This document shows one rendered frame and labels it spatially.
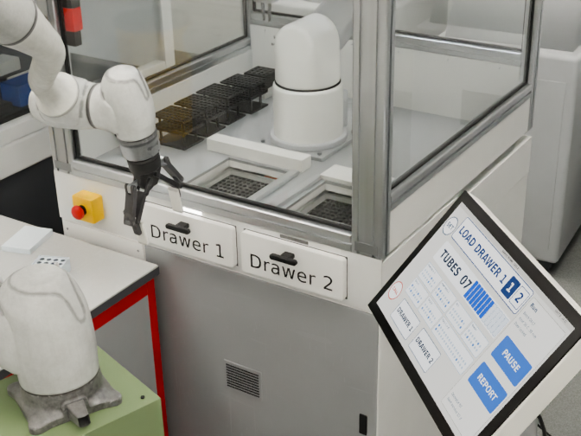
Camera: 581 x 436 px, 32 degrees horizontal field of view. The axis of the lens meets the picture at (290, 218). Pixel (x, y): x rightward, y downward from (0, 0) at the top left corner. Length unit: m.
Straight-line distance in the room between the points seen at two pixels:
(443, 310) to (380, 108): 0.48
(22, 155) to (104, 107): 1.03
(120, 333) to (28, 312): 0.81
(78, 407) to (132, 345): 0.79
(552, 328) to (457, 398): 0.21
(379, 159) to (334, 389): 0.66
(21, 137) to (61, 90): 1.00
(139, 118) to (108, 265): 0.61
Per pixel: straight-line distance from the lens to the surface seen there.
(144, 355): 2.77
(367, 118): 2.16
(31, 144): 3.25
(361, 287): 2.35
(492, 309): 1.80
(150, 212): 2.63
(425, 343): 1.89
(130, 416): 1.97
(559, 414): 3.45
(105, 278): 2.65
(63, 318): 1.88
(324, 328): 2.47
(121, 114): 2.21
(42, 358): 1.91
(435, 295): 1.93
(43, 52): 1.92
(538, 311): 1.72
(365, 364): 2.46
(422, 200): 2.42
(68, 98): 2.24
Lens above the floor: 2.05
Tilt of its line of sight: 26 degrees down
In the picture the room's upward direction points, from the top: 1 degrees counter-clockwise
